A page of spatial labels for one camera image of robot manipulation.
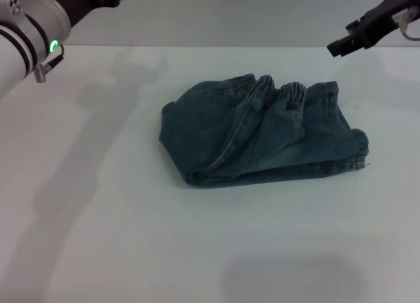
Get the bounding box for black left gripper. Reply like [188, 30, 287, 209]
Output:
[42, 0, 138, 29]

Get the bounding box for blue denim shorts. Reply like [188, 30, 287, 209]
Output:
[158, 73, 371, 188]

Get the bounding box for thin right arm cable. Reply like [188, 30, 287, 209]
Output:
[397, 7, 420, 41]

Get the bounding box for thin left arm cable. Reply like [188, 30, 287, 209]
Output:
[33, 45, 66, 84]

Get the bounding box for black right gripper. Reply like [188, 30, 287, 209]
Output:
[326, 0, 420, 58]

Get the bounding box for thin arm cable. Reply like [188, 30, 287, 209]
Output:
[33, 45, 66, 84]
[397, 7, 420, 41]

